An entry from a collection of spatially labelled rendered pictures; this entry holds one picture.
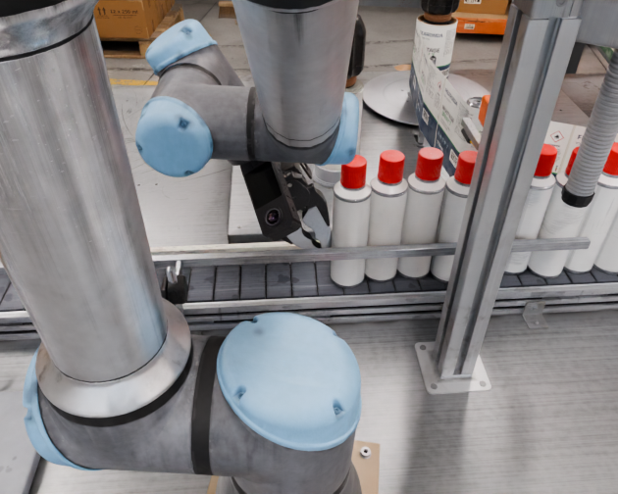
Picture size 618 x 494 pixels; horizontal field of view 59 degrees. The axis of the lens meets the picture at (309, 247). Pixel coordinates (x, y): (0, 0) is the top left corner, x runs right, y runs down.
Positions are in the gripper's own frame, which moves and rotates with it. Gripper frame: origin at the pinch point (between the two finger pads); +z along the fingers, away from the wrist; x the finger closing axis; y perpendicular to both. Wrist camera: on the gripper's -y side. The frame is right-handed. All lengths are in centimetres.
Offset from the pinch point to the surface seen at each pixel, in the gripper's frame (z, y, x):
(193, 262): -10.9, -4.0, 14.5
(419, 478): 13.5, -29.9, -2.6
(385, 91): 14, 63, -16
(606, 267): 25.3, -1.9, -35.4
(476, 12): 137, 351, -88
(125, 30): 12, 326, 128
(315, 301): 4.2, -4.8, 4.1
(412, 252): 4.1, -4.0, -11.6
